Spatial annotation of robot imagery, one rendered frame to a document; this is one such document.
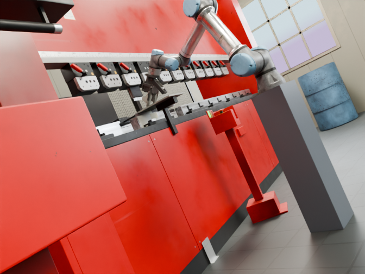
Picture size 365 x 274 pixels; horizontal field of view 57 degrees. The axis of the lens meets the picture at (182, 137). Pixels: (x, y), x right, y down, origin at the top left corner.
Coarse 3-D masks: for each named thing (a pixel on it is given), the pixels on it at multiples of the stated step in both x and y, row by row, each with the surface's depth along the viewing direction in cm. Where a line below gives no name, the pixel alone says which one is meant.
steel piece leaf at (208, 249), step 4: (208, 244) 200; (204, 248) 195; (208, 248) 198; (212, 248) 202; (208, 252) 196; (212, 252) 200; (208, 256) 195; (212, 256) 199; (216, 256) 202; (212, 260) 197
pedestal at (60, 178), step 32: (0, 128) 27; (32, 128) 29; (64, 128) 32; (0, 160) 26; (32, 160) 28; (64, 160) 30; (96, 160) 33; (0, 192) 25; (32, 192) 27; (64, 192) 29; (96, 192) 32; (0, 224) 24; (32, 224) 26; (64, 224) 28; (0, 256) 23; (32, 256) 30
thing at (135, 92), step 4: (128, 88) 219; (132, 88) 220; (136, 88) 224; (132, 92) 218; (136, 92) 222; (140, 92) 226; (132, 96) 219; (136, 96) 221; (140, 96) 224; (136, 100) 221
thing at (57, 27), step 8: (40, 8) 98; (40, 16) 98; (0, 24) 85; (8, 24) 87; (16, 24) 88; (24, 24) 90; (32, 24) 92; (40, 24) 95; (48, 24) 97; (56, 24) 100; (32, 32) 94; (40, 32) 96; (48, 32) 98; (56, 32) 100
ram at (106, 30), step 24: (96, 0) 218; (120, 0) 241; (144, 0) 270; (168, 0) 306; (72, 24) 191; (96, 24) 209; (120, 24) 230; (144, 24) 256; (168, 24) 289; (192, 24) 330; (48, 48) 171; (72, 48) 185; (96, 48) 201; (120, 48) 220; (144, 48) 244; (168, 48) 273; (216, 48) 359
